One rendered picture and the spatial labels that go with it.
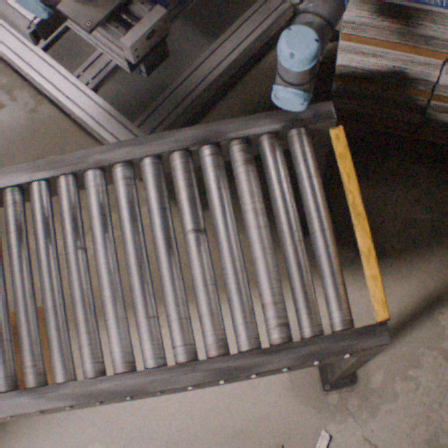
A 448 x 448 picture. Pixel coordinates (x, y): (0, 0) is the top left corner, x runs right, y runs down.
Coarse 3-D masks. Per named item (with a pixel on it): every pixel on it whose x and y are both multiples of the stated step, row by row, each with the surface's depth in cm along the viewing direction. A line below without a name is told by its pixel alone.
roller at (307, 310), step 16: (272, 144) 161; (272, 160) 160; (272, 176) 159; (288, 176) 160; (272, 192) 158; (288, 192) 158; (288, 208) 156; (288, 224) 155; (288, 240) 154; (288, 256) 154; (304, 256) 154; (288, 272) 154; (304, 272) 152; (304, 288) 151; (304, 304) 150; (304, 320) 150; (320, 320) 150; (304, 336) 149
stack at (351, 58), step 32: (352, 0) 170; (384, 0) 167; (416, 0) 167; (352, 32) 185; (384, 32) 181; (416, 32) 177; (352, 64) 199; (384, 64) 195; (416, 64) 192; (352, 96) 220; (384, 96) 215; (352, 128) 240; (384, 128) 233; (416, 128) 234
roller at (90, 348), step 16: (64, 176) 161; (64, 192) 160; (64, 208) 159; (80, 208) 160; (64, 224) 158; (80, 224) 158; (64, 240) 157; (80, 240) 157; (80, 256) 156; (80, 272) 154; (80, 288) 153; (80, 304) 152; (80, 320) 151; (96, 320) 153; (80, 336) 151; (96, 336) 151; (80, 352) 150; (96, 352) 150; (96, 368) 148
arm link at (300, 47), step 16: (304, 16) 133; (288, 32) 129; (304, 32) 129; (320, 32) 132; (288, 48) 128; (304, 48) 128; (320, 48) 130; (288, 64) 131; (304, 64) 130; (288, 80) 137; (304, 80) 136
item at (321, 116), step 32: (192, 128) 162; (224, 128) 162; (256, 128) 162; (288, 128) 162; (320, 128) 164; (64, 160) 162; (96, 160) 161; (128, 160) 161; (224, 160) 172; (0, 192) 163
